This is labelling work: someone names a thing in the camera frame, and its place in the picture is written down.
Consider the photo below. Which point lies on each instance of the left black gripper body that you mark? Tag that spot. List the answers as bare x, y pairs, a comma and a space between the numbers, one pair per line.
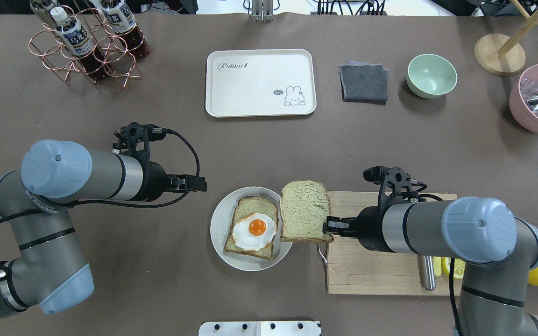
155, 179

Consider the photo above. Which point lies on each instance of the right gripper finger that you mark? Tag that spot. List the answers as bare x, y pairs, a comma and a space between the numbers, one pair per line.
340, 230
340, 222

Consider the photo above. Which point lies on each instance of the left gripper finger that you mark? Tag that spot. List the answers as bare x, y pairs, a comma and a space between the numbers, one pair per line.
192, 187
184, 178

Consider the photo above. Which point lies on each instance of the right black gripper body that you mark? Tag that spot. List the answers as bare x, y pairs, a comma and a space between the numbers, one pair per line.
368, 227

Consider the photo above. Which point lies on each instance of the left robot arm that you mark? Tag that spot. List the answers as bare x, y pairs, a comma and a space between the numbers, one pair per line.
52, 271

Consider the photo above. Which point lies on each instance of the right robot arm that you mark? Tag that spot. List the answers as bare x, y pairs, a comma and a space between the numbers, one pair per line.
499, 250

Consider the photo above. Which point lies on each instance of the cream rabbit tray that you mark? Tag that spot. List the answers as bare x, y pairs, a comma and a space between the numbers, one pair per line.
260, 82

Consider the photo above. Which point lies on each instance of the wooden cutting board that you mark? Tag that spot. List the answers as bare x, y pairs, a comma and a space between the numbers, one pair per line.
351, 269

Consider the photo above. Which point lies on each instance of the white round plate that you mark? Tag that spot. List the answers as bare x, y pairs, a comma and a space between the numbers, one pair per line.
220, 224

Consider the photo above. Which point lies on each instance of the fried egg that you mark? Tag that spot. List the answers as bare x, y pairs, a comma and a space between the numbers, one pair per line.
254, 232

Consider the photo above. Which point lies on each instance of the yellow plastic knife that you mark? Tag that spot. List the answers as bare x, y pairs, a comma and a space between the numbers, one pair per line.
437, 266

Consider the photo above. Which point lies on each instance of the steel muddler black tip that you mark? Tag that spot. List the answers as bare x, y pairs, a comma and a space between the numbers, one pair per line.
427, 272

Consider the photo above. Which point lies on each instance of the half lemon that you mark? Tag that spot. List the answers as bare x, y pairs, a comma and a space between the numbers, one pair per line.
453, 267

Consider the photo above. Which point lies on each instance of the grey folded cloth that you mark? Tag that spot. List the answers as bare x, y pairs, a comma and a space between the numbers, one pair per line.
364, 82

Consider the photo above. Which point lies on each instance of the mint green bowl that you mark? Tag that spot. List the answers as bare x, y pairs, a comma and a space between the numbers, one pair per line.
431, 76

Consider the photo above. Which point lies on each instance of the tea bottle right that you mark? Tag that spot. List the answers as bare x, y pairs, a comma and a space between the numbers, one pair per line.
123, 22

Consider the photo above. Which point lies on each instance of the tea bottle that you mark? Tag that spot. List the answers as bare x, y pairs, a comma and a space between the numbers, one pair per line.
123, 22
79, 42
42, 9

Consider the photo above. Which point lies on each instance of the tea bottle front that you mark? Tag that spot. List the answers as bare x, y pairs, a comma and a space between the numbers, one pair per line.
79, 42

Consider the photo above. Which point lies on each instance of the tea bottle left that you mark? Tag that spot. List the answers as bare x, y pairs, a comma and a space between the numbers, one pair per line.
42, 9

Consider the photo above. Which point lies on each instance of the wooden mug tree stand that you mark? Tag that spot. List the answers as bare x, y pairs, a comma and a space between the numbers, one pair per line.
503, 55

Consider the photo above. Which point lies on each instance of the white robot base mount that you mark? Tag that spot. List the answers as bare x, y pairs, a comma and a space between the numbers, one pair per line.
261, 328

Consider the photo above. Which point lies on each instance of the copper wire bottle rack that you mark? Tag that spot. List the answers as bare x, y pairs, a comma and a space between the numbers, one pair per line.
119, 63

